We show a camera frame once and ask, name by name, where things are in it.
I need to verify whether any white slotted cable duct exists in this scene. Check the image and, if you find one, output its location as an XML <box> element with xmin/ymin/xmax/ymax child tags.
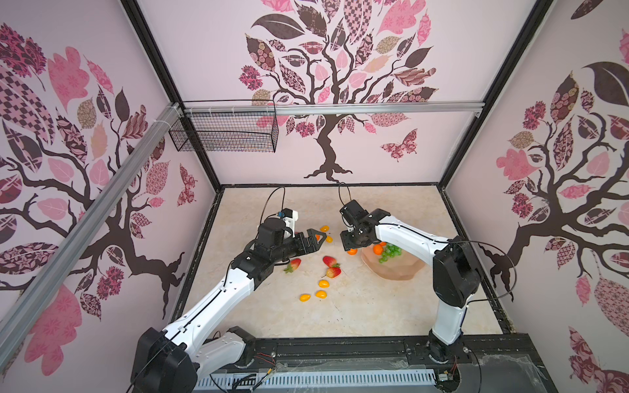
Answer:
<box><xmin>193</xmin><ymin>369</ymin><xmax>436</xmax><ymax>392</ymax></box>

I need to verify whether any aluminium rail wall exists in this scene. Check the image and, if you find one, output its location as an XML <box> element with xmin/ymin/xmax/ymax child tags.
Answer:
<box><xmin>183</xmin><ymin>101</ymin><xmax>485</xmax><ymax>117</ymax></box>
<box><xmin>1</xmin><ymin>103</ymin><xmax>181</xmax><ymax>367</ymax></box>

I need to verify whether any strawberry centre lower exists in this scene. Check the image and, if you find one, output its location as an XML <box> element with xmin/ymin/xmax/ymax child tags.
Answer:
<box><xmin>325</xmin><ymin>267</ymin><xmax>342</xmax><ymax>278</ymax></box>

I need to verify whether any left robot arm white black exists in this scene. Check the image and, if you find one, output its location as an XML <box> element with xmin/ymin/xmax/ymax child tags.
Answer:
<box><xmin>128</xmin><ymin>217</ymin><xmax>327</xmax><ymax>392</ymax></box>

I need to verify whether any strawberry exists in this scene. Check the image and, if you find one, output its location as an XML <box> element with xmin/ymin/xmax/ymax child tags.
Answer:
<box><xmin>325</xmin><ymin>267</ymin><xmax>342</xmax><ymax>278</ymax></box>
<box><xmin>323</xmin><ymin>255</ymin><xmax>339</xmax><ymax>268</ymax></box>

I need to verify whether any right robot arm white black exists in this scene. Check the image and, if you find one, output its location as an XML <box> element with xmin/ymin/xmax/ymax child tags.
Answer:
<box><xmin>340</xmin><ymin>200</ymin><xmax>482</xmax><ymax>365</ymax></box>

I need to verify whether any black base frame rail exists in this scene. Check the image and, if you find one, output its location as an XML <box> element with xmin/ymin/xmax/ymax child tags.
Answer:
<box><xmin>213</xmin><ymin>333</ymin><xmax>557</xmax><ymax>392</ymax></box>

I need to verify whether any green grape bunch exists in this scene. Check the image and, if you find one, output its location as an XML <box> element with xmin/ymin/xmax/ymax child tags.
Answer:
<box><xmin>378</xmin><ymin>243</ymin><xmax>402</xmax><ymax>264</ymax></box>

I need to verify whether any black wire basket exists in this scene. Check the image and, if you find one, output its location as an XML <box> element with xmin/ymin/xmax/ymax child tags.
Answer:
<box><xmin>169</xmin><ymin>98</ymin><xmax>279</xmax><ymax>153</ymax></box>

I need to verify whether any strawberry lone left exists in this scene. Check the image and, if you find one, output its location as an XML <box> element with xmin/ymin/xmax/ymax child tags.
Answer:
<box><xmin>283</xmin><ymin>258</ymin><xmax>301</xmax><ymax>273</ymax></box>

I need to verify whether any strawberry centre upper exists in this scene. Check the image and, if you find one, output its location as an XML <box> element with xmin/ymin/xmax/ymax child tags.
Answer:
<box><xmin>323</xmin><ymin>255</ymin><xmax>339</xmax><ymax>268</ymax></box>

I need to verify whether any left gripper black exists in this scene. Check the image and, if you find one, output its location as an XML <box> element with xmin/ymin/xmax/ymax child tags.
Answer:
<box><xmin>270</xmin><ymin>228</ymin><xmax>327</xmax><ymax>263</ymax></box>

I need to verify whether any pink petal-shaped fruit bowl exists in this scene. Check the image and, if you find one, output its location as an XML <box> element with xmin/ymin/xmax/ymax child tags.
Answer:
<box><xmin>360</xmin><ymin>245</ymin><xmax>428</xmax><ymax>281</ymax></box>

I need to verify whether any aluminium rail back wall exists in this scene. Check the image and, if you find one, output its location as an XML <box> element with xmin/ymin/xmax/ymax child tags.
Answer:
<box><xmin>183</xmin><ymin>101</ymin><xmax>485</xmax><ymax>117</ymax></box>

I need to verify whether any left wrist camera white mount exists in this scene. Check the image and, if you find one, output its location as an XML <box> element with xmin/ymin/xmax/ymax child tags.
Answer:
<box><xmin>278</xmin><ymin>208</ymin><xmax>298</xmax><ymax>239</ymax></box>

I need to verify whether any aluminium rail left wall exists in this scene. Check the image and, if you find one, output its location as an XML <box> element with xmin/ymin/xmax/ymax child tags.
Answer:
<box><xmin>1</xmin><ymin>103</ymin><xmax>181</xmax><ymax>367</ymax></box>

